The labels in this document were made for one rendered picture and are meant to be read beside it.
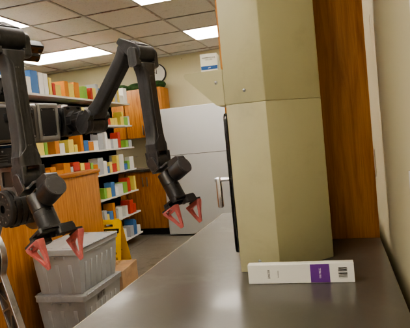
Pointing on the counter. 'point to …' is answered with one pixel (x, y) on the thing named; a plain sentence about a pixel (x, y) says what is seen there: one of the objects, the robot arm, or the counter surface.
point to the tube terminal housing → (275, 130)
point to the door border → (232, 182)
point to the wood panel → (345, 117)
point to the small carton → (209, 62)
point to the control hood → (209, 85)
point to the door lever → (220, 190)
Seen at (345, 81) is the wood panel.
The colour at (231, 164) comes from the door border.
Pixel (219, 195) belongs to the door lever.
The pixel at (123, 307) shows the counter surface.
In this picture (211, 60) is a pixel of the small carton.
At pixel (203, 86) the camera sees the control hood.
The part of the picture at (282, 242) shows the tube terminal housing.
